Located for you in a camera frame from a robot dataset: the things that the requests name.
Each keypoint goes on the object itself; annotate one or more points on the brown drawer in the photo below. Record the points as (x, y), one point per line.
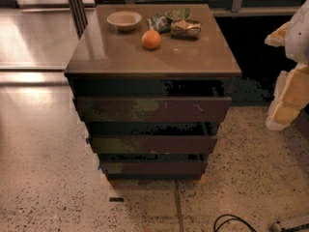
(153, 144)
(154, 168)
(159, 109)

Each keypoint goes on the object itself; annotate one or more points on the beige ceramic bowl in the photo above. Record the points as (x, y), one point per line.
(124, 21)

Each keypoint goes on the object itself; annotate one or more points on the black tape floor marker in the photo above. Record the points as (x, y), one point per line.
(116, 199)

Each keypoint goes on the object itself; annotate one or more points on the brown drawer cabinet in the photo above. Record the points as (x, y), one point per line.
(110, 64)

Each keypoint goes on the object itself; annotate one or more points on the orange fruit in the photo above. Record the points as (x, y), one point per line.
(151, 39)

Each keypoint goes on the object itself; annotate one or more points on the grey power strip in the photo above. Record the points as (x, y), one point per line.
(294, 224)

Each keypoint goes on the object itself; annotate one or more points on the brown shiny snack bag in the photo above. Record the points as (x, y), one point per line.
(185, 29)

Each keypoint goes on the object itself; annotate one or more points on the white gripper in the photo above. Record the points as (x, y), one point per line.
(299, 38)

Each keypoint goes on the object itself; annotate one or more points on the green snack bag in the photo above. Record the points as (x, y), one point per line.
(161, 22)

